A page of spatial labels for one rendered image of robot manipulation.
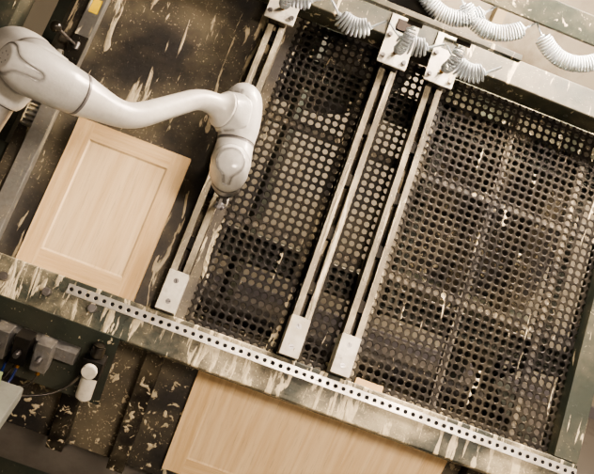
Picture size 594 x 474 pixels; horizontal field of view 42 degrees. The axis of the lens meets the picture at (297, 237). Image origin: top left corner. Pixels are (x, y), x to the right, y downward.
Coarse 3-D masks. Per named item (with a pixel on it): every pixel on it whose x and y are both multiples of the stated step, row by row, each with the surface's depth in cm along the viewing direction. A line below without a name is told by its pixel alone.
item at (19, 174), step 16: (96, 16) 247; (80, 32) 245; (80, 64) 246; (48, 112) 239; (32, 128) 237; (48, 128) 238; (32, 144) 236; (16, 160) 234; (32, 160) 235; (16, 176) 233; (0, 192) 232; (16, 192) 232; (0, 208) 231; (0, 224) 230
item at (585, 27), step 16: (480, 0) 302; (496, 0) 295; (512, 0) 294; (528, 0) 294; (544, 0) 294; (528, 16) 296; (544, 16) 295; (560, 16) 295; (576, 16) 295; (592, 16) 295; (560, 32) 300; (576, 32) 297; (592, 32) 296
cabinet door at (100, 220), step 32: (96, 128) 242; (64, 160) 238; (96, 160) 240; (128, 160) 242; (160, 160) 243; (64, 192) 236; (96, 192) 238; (128, 192) 240; (160, 192) 241; (32, 224) 233; (64, 224) 235; (96, 224) 236; (128, 224) 238; (160, 224) 239; (32, 256) 231; (64, 256) 233; (96, 256) 234; (128, 256) 236; (128, 288) 233
